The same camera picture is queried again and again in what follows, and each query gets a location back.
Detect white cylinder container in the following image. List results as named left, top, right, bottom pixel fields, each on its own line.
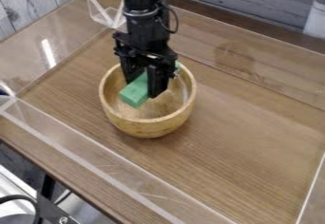
left=304, top=0, right=325, bottom=40

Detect black cable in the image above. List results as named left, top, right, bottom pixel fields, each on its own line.
left=0, top=195, right=41, bottom=224

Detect green rectangular block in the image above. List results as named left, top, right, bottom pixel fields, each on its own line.
left=118, top=61, right=182, bottom=110

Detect black table leg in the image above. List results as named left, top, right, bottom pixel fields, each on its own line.
left=41, top=175, right=57, bottom=199

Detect clear acrylic tray walls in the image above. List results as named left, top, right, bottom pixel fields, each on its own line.
left=0, top=0, right=325, bottom=224

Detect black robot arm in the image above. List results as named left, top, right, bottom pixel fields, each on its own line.
left=113, top=0, right=180, bottom=98

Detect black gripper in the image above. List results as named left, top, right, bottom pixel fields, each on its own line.
left=113, top=10, right=178, bottom=99

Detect black metal bracket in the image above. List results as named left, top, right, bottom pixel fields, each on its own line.
left=37, top=194, right=81, bottom=224

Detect brown wooden bowl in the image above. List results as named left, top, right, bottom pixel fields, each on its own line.
left=100, top=65, right=197, bottom=139

